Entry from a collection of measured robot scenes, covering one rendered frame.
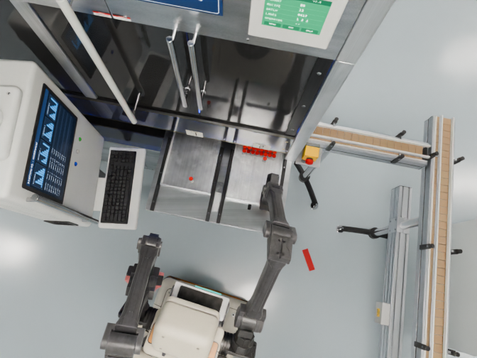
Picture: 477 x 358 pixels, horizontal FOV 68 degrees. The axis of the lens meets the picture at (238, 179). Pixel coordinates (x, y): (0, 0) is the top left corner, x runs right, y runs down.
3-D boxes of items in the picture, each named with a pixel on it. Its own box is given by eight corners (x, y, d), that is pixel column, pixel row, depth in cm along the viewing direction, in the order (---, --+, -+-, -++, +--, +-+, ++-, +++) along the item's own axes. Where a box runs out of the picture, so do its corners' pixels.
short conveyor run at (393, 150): (295, 148, 196) (302, 138, 181) (299, 123, 200) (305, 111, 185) (418, 172, 195) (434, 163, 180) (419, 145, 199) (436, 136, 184)
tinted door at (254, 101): (201, 116, 159) (187, 28, 102) (295, 133, 158) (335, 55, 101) (200, 116, 159) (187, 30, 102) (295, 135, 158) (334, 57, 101)
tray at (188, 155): (176, 125, 193) (175, 122, 189) (223, 134, 192) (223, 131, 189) (161, 185, 184) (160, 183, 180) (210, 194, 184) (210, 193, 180)
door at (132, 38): (98, 96, 159) (28, -2, 103) (199, 115, 159) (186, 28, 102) (98, 97, 159) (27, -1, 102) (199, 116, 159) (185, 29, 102)
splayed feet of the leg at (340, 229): (336, 223, 271) (342, 220, 258) (401, 236, 270) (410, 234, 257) (335, 234, 269) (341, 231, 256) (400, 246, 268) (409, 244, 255)
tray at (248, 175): (237, 137, 192) (237, 135, 189) (284, 145, 192) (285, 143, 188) (226, 198, 183) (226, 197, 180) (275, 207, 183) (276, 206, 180)
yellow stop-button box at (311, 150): (303, 146, 184) (306, 141, 177) (316, 149, 184) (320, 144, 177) (301, 160, 182) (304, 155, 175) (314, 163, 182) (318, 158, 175)
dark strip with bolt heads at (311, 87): (277, 149, 178) (318, 55, 102) (287, 150, 178) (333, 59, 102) (277, 151, 178) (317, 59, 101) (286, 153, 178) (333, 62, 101)
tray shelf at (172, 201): (167, 125, 195) (167, 123, 193) (293, 149, 194) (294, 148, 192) (145, 209, 182) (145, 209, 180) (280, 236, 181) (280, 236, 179)
